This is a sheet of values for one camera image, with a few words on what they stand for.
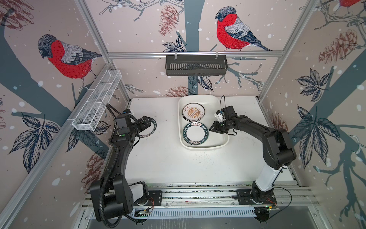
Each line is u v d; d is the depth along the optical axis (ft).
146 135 3.20
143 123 2.44
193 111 3.61
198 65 3.44
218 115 2.91
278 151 1.60
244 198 2.38
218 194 2.50
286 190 2.17
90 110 2.40
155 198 2.40
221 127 2.68
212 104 3.71
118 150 1.68
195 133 3.23
